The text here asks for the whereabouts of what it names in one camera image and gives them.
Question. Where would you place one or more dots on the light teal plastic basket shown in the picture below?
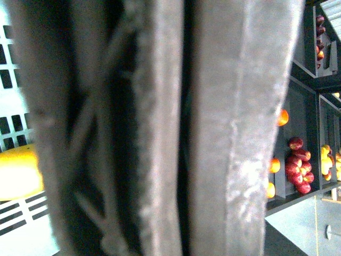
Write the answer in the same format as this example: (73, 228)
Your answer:
(155, 121)

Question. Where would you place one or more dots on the black mango display bin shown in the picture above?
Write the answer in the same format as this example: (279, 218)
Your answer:
(329, 117)

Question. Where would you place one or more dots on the yellow mango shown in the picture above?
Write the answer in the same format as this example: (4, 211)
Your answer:
(20, 176)

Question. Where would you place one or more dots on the black apple display bin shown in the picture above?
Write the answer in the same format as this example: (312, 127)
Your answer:
(297, 149)

